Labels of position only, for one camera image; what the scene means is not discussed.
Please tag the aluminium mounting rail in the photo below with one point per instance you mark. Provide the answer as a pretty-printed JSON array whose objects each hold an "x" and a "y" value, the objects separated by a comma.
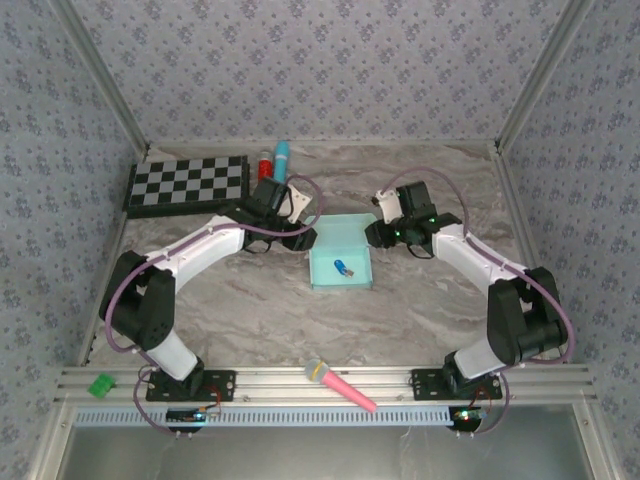
[{"x": 280, "y": 382}]

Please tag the pink toy microphone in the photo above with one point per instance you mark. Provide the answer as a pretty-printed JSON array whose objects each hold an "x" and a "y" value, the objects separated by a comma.
[{"x": 340, "y": 386}]

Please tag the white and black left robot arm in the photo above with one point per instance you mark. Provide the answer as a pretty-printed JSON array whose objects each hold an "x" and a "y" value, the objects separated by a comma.
[{"x": 150, "y": 305}]

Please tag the teal blue marker pen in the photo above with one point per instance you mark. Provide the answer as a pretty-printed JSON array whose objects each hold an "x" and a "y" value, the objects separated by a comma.
[{"x": 281, "y": 160}]

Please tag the black and grey chessboard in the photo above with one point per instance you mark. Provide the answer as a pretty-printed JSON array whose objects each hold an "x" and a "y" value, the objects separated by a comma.
[{"x": 187, "y": 186}]

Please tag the red glitter tube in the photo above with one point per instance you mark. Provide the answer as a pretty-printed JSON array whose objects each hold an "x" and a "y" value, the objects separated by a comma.
[{"x": 264, "y": 167}]

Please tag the aluminium side rail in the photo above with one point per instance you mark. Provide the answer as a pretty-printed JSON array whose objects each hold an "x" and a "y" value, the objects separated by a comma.
[
  {"x": 530, "y": 240},
  {"x": 107, "y": 235}
]

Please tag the small blue USB stick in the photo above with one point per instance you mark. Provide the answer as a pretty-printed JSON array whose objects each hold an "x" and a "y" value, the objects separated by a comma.
[{"x": 342, "y": 267}]

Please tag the light blue paper box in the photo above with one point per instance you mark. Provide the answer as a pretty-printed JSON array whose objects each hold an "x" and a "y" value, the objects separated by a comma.
[{"x": 330, "y": 240}]

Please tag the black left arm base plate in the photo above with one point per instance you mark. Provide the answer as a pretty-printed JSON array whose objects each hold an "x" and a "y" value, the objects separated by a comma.
[{"x": 222, "y": 385}]

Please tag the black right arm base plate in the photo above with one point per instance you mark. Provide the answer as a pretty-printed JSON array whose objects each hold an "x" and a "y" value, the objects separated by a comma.
[{"x": 425, "y": 385}]

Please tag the aluminium frame post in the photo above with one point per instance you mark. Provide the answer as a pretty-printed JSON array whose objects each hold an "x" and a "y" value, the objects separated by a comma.
[
  {"x": 102, "y": 75},
  {"x": 542, "y": 75}
]

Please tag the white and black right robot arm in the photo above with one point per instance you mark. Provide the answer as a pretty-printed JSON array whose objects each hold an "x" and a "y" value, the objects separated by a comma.
[{"x": 520, "y": 320}]

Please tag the green toy block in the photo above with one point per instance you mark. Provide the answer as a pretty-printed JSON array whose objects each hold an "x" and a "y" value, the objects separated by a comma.
[{"x": 101, "y": 385}]

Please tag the small circuit board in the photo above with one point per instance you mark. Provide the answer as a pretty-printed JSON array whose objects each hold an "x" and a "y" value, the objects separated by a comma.
[
  {"x": 467, "y": 416},
  {"x": 192, "y": 415}
]

